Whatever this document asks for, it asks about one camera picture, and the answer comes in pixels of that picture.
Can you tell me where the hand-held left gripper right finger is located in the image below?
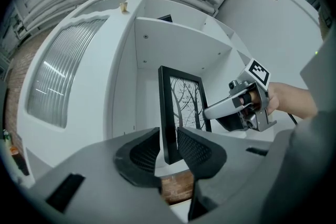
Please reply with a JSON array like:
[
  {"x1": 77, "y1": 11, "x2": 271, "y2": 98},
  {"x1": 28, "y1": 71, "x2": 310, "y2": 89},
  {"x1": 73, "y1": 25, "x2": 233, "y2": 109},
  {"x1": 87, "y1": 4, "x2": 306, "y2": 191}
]
[{"x1": 177, "y1": 127, "x2": 227, "y2": 180}]

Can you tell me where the person's right hand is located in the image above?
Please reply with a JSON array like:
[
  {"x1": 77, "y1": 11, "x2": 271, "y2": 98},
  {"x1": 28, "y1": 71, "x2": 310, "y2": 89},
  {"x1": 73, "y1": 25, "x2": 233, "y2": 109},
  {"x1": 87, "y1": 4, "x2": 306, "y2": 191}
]
[{"x1": 238, "y1": 91, "x2": 263, "y2": 113}]

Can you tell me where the small black object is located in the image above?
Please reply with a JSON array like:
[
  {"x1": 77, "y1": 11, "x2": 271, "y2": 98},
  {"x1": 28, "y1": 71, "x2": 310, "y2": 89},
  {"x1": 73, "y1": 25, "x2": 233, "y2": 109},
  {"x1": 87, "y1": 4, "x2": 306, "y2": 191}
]
[{"x1": 156, "y1": 15, "x2": 173, "y2": 24}]

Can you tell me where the black framed tree picture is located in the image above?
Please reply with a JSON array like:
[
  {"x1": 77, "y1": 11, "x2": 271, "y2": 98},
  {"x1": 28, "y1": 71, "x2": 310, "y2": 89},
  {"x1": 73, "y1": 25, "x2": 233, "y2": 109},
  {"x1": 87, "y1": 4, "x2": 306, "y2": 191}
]
[{"x1": 157, "y1": 65, "x2": 213, "y2": 165}]

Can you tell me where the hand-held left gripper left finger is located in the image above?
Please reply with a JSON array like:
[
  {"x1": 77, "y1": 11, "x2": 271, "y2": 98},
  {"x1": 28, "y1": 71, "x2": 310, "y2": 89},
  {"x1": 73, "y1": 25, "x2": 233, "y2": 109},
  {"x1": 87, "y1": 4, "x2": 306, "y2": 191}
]
[{"x1": 110, "y1": 127, "x2": 162, "y2": 188}]

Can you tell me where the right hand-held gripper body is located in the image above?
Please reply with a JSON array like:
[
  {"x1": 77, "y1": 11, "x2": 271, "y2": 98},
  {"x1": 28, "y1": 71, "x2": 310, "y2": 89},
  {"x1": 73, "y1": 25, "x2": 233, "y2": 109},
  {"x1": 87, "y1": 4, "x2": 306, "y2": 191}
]
[{"x1": 228, "y1": 58, "x2": 278, "y2": 132}]

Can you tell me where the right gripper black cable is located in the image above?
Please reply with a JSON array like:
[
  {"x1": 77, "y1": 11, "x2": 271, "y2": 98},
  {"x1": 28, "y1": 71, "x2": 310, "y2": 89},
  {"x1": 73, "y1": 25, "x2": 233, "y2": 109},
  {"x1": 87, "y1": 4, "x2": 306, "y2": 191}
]
[{"x1": 287, "y1": 112, "x2": 299, "y2": 126}]

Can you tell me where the white ribbed glass cabinet door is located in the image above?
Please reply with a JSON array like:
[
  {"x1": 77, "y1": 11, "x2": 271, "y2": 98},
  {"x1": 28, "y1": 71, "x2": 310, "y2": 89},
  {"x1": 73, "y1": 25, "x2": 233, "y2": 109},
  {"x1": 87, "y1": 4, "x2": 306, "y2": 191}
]
[{"x1": 18, "y1": 0, "x2": 148, "y2": 135}]

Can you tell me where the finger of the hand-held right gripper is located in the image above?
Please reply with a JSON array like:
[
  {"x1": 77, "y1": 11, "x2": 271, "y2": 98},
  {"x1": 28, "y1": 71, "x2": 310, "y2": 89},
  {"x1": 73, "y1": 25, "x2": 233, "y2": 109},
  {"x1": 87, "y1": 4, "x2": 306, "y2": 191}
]
[
  {"x1": 217, "y1": 112, "x2": 249, "y2": 132},
  {"x1": 204, "y1": 97, "x2": 238, "y2": 120}
]

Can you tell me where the person's right forearm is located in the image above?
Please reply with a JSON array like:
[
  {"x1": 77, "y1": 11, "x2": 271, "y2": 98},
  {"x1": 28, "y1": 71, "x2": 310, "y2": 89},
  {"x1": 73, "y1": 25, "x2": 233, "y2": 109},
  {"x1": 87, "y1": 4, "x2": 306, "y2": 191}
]
[{"x1": 267, "y1": 82, "x2": 319, "y2": 121}]

